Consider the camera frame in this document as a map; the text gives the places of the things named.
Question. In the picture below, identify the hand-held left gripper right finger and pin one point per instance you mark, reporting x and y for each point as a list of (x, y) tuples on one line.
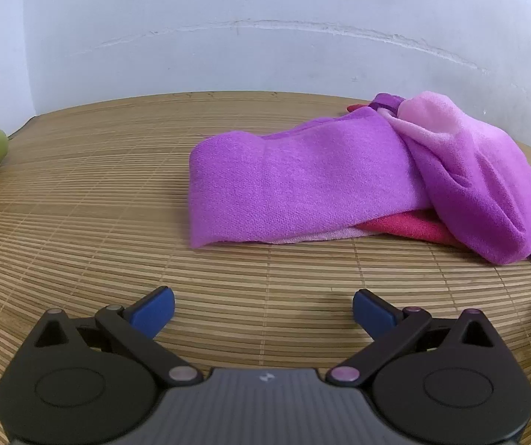
[(371, 310)]

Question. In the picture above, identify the purple pink red gradient cloth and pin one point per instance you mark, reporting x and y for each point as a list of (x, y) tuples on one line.
[(302, 181)]

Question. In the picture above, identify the bamboo mat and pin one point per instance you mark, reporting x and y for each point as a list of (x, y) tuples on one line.
[(108, 222)]

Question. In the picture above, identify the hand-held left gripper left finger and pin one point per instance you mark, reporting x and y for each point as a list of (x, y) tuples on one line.
[(155, 309)]

